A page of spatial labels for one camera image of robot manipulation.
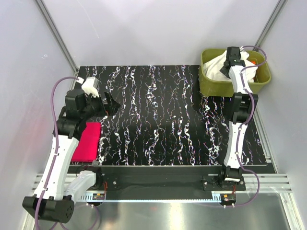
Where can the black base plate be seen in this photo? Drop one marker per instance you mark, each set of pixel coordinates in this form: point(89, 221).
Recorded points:
point(163, 183)

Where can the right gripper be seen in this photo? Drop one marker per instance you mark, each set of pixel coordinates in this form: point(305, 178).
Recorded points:
point(223, 72)

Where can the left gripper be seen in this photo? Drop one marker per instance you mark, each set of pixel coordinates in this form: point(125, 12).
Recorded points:
point(111, 108)

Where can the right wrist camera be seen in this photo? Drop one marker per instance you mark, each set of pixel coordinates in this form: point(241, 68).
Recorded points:
point(244, 55)

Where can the white printed t-shirt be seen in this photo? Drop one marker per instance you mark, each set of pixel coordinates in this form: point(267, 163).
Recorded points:
point(212, 69)

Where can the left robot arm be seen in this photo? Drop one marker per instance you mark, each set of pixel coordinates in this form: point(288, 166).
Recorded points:
point(52, 200)

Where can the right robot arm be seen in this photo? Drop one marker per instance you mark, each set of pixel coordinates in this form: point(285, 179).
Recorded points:
point(243, 104)

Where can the folded pink t-shirt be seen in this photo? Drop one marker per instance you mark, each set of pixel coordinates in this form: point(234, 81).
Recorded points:
point(87, 148)

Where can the olive green plastic bin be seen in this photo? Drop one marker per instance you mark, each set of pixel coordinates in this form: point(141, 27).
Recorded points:
point(210, 87)

